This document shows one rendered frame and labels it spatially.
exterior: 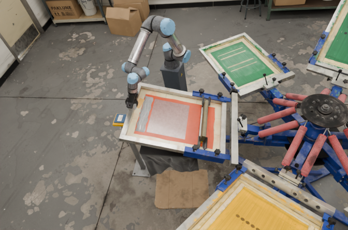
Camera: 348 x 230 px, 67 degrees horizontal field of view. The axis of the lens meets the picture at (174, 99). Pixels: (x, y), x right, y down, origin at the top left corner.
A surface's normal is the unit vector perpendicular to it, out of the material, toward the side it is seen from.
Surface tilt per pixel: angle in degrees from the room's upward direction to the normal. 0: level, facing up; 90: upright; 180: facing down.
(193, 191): 1
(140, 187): 0
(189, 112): 15
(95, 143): 0
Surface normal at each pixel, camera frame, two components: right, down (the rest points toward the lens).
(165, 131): 0.13, -0.64
